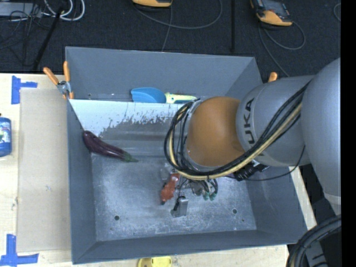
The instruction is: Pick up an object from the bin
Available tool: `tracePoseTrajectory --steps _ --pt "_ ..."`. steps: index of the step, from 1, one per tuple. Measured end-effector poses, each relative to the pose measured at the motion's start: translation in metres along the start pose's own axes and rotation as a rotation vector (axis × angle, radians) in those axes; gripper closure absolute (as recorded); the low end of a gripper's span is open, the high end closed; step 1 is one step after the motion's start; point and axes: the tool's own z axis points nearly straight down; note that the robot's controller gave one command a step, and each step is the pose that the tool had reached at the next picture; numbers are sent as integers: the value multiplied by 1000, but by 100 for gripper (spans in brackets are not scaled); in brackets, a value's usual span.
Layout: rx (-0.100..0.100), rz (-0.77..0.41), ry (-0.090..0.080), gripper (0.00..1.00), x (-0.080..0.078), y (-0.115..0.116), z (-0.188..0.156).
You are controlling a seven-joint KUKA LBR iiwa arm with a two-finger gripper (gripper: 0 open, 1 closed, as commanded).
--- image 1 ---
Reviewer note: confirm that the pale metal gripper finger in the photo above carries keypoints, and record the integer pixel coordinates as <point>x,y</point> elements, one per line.
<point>180,207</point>

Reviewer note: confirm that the orange-red toy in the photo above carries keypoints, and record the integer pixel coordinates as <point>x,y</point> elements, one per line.
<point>168,190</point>

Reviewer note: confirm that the grey metal bin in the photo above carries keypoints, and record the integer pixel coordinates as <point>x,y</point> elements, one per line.
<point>133,199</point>

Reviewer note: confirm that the pale yellow plastic piece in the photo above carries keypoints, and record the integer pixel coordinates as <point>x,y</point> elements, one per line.
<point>180,97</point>

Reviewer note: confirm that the purple toy eggplant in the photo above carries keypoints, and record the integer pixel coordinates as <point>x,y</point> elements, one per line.
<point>103,147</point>

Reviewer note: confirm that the blue plastic scoop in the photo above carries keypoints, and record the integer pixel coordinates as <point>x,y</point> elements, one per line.
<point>147,95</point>

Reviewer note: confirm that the pale wood flat board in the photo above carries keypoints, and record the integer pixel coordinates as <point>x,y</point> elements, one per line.
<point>41,163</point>

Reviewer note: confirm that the blue printed can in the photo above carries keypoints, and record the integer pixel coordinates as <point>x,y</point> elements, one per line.
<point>5,138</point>

